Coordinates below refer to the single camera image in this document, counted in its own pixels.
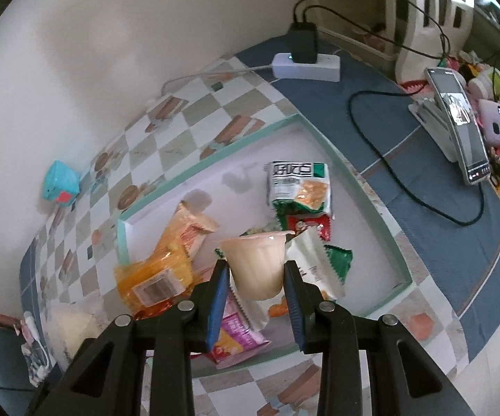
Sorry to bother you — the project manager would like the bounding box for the white phone stand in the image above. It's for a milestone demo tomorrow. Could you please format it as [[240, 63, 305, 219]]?
[[408, 97, 460, 163]]

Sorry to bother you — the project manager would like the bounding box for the orange bread packet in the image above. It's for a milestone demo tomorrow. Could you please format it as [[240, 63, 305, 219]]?
[[113, 249, 199, 315]]

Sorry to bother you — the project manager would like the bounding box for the white snack packet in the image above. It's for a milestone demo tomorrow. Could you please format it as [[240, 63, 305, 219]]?
[[230, 229, 348, 334]]

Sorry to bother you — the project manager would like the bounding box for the white round jar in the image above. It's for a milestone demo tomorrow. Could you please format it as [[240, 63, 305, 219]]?
[[468, 71, 499, 100]]

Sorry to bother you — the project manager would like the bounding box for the white jelly cup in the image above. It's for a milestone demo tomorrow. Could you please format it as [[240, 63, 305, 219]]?
[[220, 232, 296, 302], [48, 301, 105, 360]]

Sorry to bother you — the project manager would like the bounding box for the peach orange snack packet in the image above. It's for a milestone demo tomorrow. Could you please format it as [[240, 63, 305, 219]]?
[[159, 199, 220, 265]]

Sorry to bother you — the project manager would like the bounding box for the cream wooden shelf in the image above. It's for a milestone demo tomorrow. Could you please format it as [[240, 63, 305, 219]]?
[[315, 0, 398, 66]]

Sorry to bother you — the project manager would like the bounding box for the white patterned plastic bag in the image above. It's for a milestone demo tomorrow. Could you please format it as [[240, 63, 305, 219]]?
[[20, 312, 55, 388]]

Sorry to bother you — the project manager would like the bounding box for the black phone charging cable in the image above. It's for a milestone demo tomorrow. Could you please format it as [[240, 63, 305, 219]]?
[[348, 91, 486, 227]]

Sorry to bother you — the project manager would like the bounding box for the dark green snack packet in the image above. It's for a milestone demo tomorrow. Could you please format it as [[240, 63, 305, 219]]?
[[323, 245, 354, 289]]

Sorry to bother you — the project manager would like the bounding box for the black charger cable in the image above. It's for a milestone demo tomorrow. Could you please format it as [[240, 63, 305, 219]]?
[[293, 0, 450, 61]]

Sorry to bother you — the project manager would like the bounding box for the white power strip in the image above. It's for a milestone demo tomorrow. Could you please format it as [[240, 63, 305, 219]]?
[[272, 52, 341, 83]]

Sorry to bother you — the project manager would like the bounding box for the teal-rimmed white cardboard tray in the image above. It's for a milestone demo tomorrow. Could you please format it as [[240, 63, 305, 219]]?
[[115, 113, 415, 378]]

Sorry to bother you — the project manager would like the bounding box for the white cutout plastic chair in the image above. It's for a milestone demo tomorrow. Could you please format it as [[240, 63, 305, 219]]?
[[395, 0, 476, 83]]

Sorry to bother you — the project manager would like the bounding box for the white power strip cable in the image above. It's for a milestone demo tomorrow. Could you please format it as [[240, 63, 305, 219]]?
[[161, 64, 277, 96]]

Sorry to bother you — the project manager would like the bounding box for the smartphone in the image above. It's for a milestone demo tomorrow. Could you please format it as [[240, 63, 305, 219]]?
[[424, 66, 492, 186]]

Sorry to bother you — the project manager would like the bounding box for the teal cube toy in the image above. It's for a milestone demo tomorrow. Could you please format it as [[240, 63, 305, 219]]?
[[42, 160, 81, 205]]

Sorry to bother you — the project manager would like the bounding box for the black charger plug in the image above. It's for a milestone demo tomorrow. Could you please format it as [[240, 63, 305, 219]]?
[[287, 23, 319, 65]]

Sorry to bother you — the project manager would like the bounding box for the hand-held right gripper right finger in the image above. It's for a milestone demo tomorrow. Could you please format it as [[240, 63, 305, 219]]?
[[283, 259, 476, 416]]

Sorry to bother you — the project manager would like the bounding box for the small red candy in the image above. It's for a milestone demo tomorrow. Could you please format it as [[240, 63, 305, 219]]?
[[282, 213, 334, 242]]

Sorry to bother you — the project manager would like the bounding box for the white green cracker packet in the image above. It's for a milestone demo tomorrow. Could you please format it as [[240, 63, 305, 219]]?
[[264, 160, 335, 219]]

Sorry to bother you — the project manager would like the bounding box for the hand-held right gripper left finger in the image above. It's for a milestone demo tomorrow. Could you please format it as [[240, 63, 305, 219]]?
[[25, 258, 232, 416]]

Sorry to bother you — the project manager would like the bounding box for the small pink device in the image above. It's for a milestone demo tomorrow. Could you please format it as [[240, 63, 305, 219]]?
[[477, 99, 500, 146]]

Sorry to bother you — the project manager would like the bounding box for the pink snack packet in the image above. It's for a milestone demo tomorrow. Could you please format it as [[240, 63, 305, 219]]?
[[191, 269, 273, 371]]

